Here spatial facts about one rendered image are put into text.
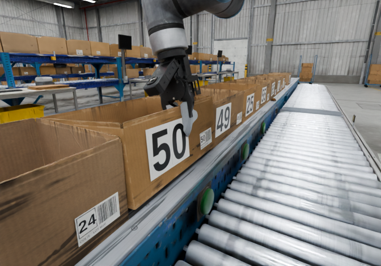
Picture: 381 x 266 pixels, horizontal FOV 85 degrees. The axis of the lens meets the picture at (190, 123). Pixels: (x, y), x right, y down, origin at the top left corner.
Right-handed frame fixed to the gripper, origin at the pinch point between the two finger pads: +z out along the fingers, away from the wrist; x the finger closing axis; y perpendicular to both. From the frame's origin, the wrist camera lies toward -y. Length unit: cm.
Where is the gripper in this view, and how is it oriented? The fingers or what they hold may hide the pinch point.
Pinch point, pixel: (183, 132)
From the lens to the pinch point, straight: 53.6
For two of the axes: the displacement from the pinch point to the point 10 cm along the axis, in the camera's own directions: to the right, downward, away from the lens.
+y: 4.9, -2.3, 8.4
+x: -8.5, 1.0, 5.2
